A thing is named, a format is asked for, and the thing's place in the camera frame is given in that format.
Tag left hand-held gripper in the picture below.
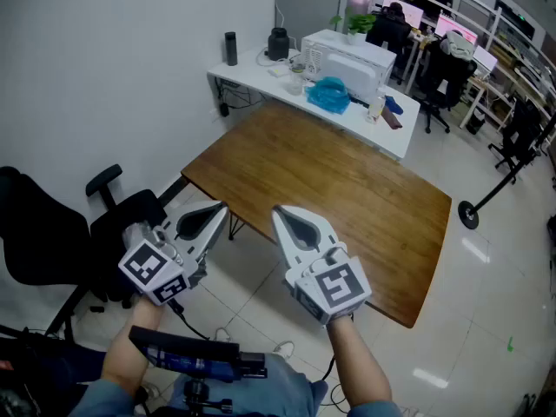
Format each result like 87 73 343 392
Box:
117 201 230 307

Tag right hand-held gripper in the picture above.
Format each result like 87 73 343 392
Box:
271 204 374 328

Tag person's right forearm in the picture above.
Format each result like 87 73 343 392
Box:
324 313 394 407

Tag person's left forearm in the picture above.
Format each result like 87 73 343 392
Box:
100 295 169 397

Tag blue plastic bag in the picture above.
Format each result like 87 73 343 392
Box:
304 76 352 116

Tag black trash bin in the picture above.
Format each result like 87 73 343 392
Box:
466 109 487 136

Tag brown wooden table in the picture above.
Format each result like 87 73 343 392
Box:
180 100 453 329

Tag black chest-mounted device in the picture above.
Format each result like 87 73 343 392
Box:
129 325 268 417

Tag brown cloth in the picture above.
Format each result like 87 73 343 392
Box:
380 107 404 130

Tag clear plastic bottle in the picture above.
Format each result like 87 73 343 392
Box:
367 88 387 124

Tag person's blue jeans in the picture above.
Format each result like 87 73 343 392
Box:
167 352 330 417

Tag black coat rack stand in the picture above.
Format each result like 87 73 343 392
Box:
458 113 556 230

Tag white desk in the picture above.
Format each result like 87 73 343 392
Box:
207 43 421 161

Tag white microwave oven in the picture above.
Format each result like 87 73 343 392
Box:
301 29 398 100

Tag black thermos bottle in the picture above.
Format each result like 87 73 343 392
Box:
224 31 239 67

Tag person's blue shirt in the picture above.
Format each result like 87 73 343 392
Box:
76 378 403 417

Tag black jar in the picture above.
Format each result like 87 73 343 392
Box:
267 27 291 62

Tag green potted plant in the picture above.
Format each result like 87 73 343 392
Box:
328 12 377 46

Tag grey cabinet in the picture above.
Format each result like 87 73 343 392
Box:
275 0 345 54

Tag cream jacket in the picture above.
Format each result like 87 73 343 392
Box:
440 30 474 59

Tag pink-lit monitor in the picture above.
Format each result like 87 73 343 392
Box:
472 44 500 72
381 0 425 30
435 13 480 45

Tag white shelving rack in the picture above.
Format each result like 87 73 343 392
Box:
376 0 556 119

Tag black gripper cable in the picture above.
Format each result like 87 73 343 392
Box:
320 354 351 407
168 300 210 341

